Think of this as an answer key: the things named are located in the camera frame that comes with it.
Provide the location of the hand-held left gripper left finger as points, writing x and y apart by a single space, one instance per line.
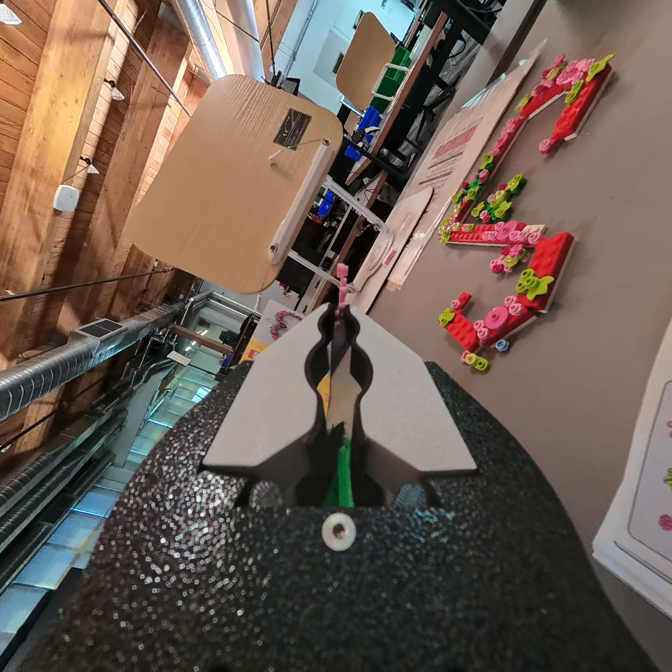
262 420

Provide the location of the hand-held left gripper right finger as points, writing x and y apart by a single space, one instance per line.
414 420

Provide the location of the pink lego piece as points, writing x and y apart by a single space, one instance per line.
343 286

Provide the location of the green lego baseplate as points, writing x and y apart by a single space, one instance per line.
344 472

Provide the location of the lego set box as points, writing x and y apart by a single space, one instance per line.
273 325

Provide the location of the red flowered lego section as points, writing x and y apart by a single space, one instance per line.
551 252
472 234
462 328
577 110

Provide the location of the white rounded board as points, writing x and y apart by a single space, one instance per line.
412 231

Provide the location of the black ceiling rod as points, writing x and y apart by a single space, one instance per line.
78 286

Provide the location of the white instruction booklet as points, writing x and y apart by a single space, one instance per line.
614 540

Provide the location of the red printed paper sheet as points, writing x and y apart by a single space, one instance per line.
446 152

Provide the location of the blue storage bins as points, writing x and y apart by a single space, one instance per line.
367 131

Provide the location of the white spot lamp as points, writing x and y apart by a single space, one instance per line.
115 92
90 167
10 15

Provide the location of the green storage bins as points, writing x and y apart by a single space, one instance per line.
391 78

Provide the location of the white cardboard sheet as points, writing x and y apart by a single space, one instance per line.
504 89

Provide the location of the silver spiral duct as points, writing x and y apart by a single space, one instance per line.
210 36
63 362

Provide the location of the white table bracket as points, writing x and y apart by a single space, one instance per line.
304 204

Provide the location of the white table frame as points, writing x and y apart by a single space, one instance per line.
341 199

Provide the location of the black lamp rail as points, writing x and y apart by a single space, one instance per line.
147 55

